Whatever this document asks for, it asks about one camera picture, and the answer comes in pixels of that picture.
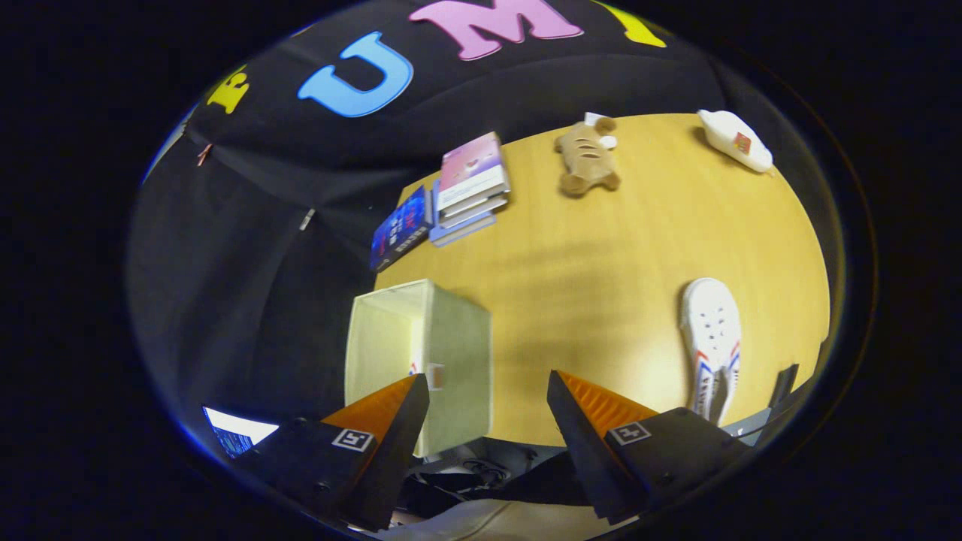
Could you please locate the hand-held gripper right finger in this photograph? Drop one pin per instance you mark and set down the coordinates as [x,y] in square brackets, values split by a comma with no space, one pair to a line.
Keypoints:
[579,451]

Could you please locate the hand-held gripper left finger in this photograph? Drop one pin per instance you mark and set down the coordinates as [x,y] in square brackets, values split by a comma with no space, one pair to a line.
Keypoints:
[398,451]

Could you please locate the cream fabric storage box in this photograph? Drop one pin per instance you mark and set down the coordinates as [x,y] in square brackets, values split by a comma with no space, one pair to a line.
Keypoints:
[458,353]

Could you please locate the person's light clothing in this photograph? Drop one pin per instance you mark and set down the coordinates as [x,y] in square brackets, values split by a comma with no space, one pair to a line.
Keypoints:
[488,520]

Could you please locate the laptop computer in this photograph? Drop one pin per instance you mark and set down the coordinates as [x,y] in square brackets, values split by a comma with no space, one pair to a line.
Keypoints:
[240,432]

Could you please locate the black backdrop cloth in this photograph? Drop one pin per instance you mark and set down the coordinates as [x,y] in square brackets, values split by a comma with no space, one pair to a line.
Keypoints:
[248,285]

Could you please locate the dark blue book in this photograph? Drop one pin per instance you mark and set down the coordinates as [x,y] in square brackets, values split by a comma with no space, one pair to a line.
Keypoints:
[402,225]

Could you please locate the lavender book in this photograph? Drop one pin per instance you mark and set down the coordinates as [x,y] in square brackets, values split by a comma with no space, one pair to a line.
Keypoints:
[462,231]

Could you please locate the silver clip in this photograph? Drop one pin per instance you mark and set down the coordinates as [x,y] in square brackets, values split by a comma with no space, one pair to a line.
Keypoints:
[307,219]

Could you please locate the grey book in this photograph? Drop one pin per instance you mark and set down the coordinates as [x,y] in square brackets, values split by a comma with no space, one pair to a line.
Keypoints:
[481,210]

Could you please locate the pink cover book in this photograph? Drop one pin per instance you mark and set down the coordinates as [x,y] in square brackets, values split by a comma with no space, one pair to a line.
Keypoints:
[470,169]

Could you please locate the brown plush toy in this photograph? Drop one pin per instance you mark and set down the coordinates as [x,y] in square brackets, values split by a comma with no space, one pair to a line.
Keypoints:
[586,158]

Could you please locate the white bottle with red label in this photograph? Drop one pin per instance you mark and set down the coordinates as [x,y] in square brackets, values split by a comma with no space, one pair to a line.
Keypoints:
[725,135]

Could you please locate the red clip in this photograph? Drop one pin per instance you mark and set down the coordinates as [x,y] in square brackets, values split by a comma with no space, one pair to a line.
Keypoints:
[204,154]

